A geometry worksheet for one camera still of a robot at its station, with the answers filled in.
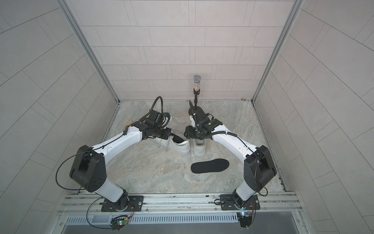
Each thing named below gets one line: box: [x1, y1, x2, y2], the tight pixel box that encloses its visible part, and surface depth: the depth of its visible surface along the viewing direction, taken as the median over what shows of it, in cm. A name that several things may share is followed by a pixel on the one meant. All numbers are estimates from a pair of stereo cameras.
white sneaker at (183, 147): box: [154, 135, 191, 155], surface depth 88 cm
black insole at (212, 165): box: [190, 158, 230, 174], surface depth 86 cm
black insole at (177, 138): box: [170, 132, 185, 144], surface depth 88 cm
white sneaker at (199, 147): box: [193, 138, 206, 157], surface depth 85 cm
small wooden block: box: [122, 121, 133, 130], surface depth 103 cm
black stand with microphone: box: [191, 74, 205, 116], surface depth 91 cm
